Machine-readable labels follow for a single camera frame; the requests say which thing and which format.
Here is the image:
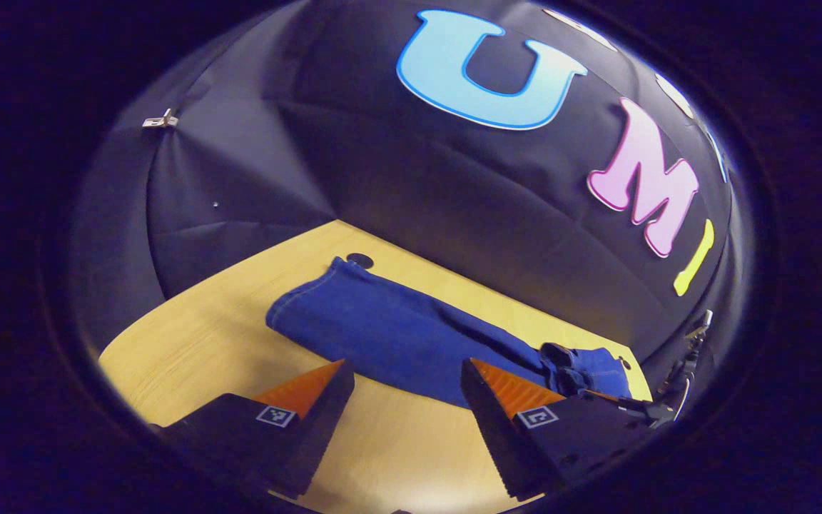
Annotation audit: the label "black backdrop cloth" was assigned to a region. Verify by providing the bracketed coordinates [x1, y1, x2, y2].
[68, 0, 736, 358]

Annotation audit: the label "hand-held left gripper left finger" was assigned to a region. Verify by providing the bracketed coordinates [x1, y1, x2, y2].
[158, 358, 357, 500]

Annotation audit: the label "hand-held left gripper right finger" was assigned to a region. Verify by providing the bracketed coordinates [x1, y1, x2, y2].
[460, 357, 661, 502]

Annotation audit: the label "small metal clip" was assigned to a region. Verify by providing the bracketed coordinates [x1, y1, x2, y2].
[142, 108, 180, 131]

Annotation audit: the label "blue jeans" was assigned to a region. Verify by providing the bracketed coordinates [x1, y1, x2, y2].
[265, 256, 633, 409]

